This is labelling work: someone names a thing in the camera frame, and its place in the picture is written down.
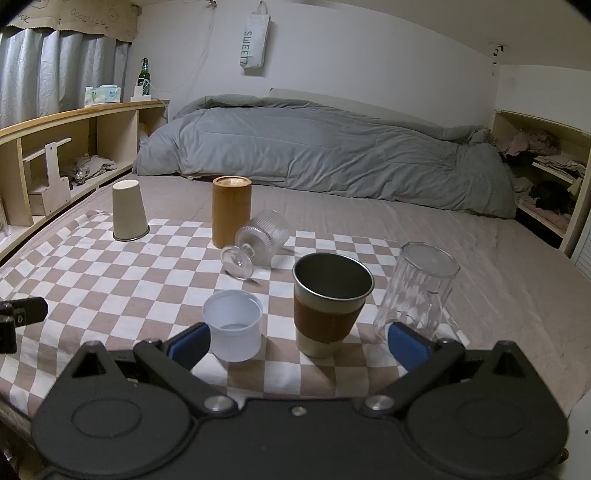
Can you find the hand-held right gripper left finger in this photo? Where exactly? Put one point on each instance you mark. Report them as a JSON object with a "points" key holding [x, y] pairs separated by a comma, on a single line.
{"points": [[188, 345]]}

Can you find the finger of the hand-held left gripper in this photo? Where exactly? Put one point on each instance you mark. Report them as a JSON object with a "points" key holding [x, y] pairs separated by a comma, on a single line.
{"points": [[25, 310]]}

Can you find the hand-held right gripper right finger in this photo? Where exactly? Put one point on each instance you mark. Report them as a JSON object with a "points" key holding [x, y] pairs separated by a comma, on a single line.
{"points": [[408, 345]]}

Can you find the white plastic cup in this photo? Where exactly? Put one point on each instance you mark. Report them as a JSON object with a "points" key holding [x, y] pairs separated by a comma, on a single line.
{"points": [[233, 337]]}

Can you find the metal cup with brown sleeve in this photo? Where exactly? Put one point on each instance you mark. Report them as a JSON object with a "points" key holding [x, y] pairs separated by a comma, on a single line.
{"points": [[325, 323]]}

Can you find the brown bamboo cup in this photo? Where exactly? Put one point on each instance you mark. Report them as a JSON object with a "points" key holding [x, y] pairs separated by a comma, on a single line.
{"points": [[231, 212]]}

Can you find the beige paper cup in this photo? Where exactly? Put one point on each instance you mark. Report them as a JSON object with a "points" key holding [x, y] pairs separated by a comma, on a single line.
{"points": [[129, 212]]}

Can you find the clear glass tumbler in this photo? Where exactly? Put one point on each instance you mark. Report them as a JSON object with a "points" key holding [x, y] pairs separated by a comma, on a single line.
{"points": [[415, 290]]}

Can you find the brown white checkered cloth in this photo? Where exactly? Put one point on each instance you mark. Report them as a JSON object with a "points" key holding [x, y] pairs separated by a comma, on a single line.
{"points": [[138, 286]]}

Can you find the wooden stand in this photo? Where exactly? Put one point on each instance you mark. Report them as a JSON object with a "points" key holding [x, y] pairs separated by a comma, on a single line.
{"points": [[51, 184]]}

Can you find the ribbed glass goblet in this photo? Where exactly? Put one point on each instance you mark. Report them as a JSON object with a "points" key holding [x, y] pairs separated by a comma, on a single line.
{"points": [[263, 235]]}

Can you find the crumpled beige clothes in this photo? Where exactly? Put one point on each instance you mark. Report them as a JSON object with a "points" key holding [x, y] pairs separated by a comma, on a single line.
{"points": [[90, 168]]}

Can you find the folded pink clothes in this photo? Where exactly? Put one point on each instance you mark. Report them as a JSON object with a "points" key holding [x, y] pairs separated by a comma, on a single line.
{"points": [[547, 217]]}

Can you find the wooden bedside shelf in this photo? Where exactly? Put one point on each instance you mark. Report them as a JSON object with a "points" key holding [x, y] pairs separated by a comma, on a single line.
{"points": [[111, 134]]}

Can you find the black clothes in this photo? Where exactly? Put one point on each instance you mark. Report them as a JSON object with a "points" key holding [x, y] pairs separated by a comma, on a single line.
{"points": [[554, 196]]}

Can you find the grey duvet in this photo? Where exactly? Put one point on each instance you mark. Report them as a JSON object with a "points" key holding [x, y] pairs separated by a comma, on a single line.
{"points": [[300, 152]]}

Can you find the tissue box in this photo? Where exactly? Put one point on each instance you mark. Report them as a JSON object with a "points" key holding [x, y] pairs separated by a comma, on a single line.
{"points": [[102, 95]]}

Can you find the folded beige clothes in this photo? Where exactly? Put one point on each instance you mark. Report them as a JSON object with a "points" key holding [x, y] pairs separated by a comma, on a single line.
{"points": [[561, 165]]}

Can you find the pink crumpled clothes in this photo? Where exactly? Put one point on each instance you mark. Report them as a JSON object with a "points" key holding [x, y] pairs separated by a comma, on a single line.
{"points": [[531, 141]]}

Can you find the small white box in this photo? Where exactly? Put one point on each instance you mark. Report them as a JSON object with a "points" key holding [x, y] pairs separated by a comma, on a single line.
{"points": [[140, 98]]}

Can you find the grey curtain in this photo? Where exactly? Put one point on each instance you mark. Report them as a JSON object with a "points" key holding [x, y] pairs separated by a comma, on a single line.
{"points": [[46, 69]]}

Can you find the green glass bottle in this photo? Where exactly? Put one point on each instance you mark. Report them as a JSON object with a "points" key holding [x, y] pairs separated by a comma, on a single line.
{"points": [[145, 76]]}

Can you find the beige printed valance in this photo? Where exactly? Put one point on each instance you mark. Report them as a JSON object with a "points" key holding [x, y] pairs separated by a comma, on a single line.
{"points": [[83, 18]]}

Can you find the white tote bag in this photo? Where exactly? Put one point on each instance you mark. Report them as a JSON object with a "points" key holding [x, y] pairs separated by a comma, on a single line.
{"points": [[254, 41]]}

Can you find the cream wall shelf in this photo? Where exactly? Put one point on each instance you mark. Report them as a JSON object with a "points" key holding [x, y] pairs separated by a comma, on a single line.
{"points": [[579, 203]]}

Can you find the black wall hook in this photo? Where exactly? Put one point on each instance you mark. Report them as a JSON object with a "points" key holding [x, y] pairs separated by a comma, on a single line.
{"points": [[497, 53]]}

